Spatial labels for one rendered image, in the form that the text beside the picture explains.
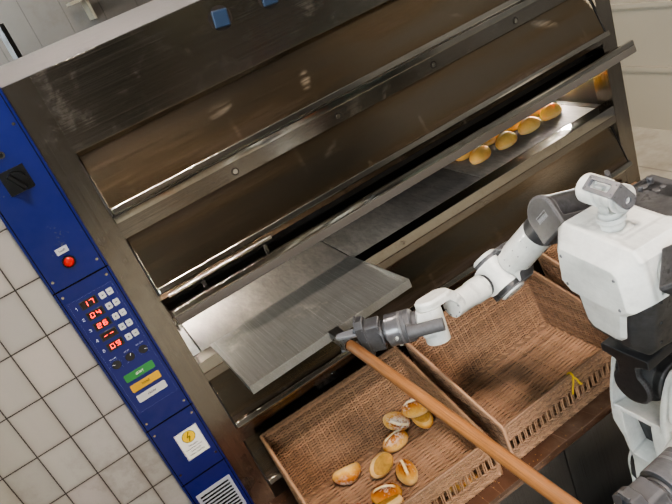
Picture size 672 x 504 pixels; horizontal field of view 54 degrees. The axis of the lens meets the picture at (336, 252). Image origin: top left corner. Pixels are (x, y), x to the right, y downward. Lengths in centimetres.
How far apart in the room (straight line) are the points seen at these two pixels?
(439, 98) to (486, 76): 20
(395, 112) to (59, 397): 130
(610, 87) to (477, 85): 63
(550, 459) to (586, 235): 88
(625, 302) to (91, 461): 150
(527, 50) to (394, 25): 54
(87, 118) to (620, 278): 131
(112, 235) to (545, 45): 157
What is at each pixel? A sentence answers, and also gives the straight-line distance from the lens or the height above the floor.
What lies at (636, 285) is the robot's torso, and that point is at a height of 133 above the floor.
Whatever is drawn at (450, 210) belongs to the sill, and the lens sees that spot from 232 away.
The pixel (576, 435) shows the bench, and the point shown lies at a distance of 224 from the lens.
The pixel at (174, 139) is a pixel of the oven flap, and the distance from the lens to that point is 187.
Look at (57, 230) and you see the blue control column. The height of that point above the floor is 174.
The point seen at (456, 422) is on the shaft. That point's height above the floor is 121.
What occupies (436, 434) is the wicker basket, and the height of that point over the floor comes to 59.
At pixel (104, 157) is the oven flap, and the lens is 186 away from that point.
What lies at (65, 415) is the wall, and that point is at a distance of 205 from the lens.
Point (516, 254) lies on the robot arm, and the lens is 181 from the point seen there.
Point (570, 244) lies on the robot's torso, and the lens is 156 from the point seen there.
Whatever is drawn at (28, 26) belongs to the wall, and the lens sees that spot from 855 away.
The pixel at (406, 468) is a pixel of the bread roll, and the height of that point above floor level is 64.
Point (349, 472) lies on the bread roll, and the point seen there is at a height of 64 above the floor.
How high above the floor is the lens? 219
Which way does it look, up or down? 26 degrees down
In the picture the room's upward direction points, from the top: 23 degrees counter-clockwise
